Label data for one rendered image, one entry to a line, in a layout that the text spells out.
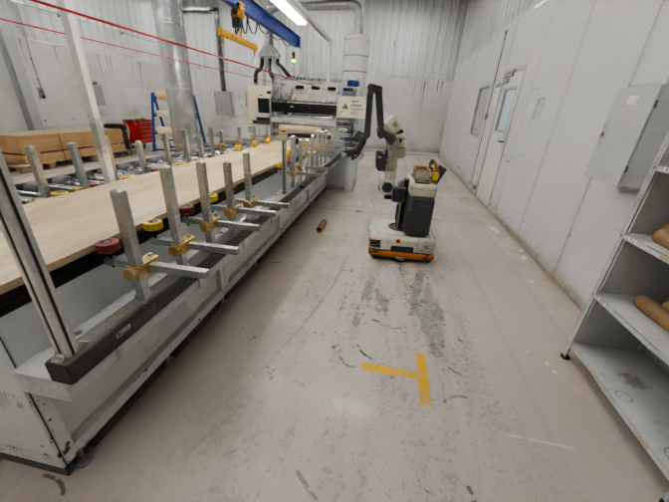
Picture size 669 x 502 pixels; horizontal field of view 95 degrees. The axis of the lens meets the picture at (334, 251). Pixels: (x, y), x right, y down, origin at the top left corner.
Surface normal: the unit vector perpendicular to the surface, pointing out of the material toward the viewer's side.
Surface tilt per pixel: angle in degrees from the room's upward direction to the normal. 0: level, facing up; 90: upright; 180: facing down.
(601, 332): 90
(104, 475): 0
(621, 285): 90
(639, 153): 90
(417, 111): 90
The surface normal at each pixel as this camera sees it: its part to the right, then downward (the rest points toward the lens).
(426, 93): -0.18, 0.41
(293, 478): 0.05, -0.91
